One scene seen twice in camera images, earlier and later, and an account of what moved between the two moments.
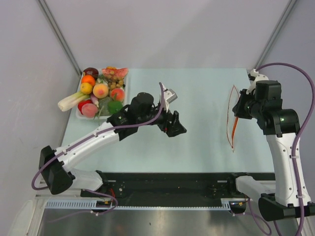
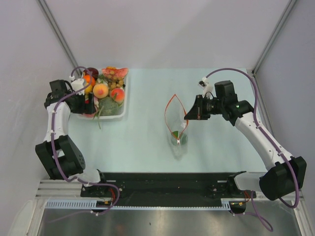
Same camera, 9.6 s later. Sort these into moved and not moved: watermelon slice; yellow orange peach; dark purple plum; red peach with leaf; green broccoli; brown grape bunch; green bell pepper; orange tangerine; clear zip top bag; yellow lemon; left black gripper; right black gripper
Moved: right black gripper; left black gripper; clear zip top bag; green bell pepper
Not moved: red peach with leaf; watermelon slice; orange tangerine; green broccoli; dark purple plum; yellow lemon; brown grape bunch; yellow orange peach
